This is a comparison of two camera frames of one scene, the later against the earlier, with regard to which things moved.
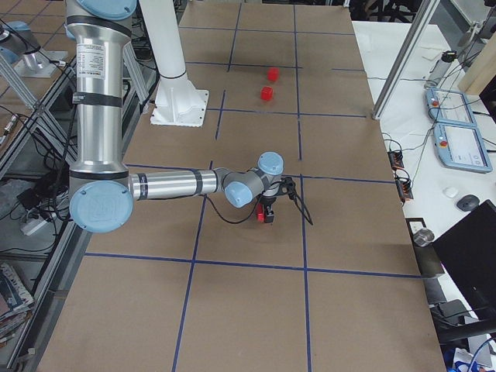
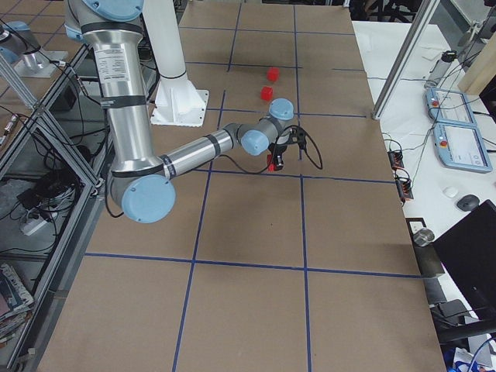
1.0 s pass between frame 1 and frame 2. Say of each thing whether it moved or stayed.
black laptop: stayed
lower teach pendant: stayed
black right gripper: moved
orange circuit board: stayed
